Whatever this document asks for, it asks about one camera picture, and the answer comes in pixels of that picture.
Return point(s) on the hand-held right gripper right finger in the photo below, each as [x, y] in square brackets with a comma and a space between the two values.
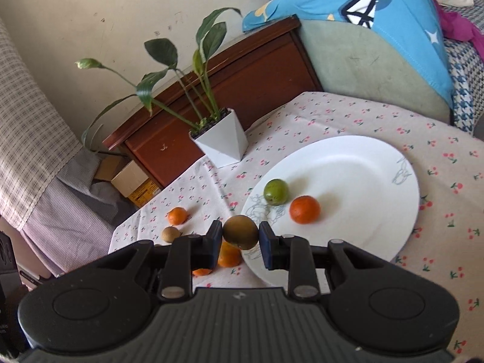
[266, 247]

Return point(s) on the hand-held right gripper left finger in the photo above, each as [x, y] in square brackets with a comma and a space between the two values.
[214, 242]

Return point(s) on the orange tangerine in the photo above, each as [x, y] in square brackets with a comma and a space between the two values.
[229, 258]
[304, 209]
[177, 216]

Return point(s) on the brown round fruit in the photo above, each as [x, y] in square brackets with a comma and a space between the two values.
[241, 232]

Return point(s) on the small brown fruit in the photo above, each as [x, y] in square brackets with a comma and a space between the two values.
[171, 234]

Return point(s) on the green round fruit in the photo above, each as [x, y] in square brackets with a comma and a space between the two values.
[276, 192]

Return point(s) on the white plate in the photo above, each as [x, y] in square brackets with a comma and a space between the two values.
[351, 189]

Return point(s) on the cardboard box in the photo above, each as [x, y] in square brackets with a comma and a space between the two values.
[128, 183]

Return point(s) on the potted green plant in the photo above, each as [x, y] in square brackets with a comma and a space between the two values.
[211, 132]

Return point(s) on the grey striped cloth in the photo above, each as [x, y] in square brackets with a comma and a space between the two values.
[72, 211]

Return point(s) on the wooden headboard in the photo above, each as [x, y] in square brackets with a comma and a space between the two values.
[242, 83]

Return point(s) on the cherry print tablecloth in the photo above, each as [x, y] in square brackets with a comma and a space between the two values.
[378, 128]

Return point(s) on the green cushion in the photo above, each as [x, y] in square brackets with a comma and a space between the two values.
[363, 64]

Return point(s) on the checkered beige cloth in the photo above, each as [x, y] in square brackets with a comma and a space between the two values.
[34, 136]

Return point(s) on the blue printed pillow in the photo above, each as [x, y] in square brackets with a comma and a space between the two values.
[378, 15]

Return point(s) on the houndstooth blanket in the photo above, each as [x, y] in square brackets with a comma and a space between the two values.
[467, 79]

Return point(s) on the magenta cloth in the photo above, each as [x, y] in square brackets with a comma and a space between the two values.
[463, 26]

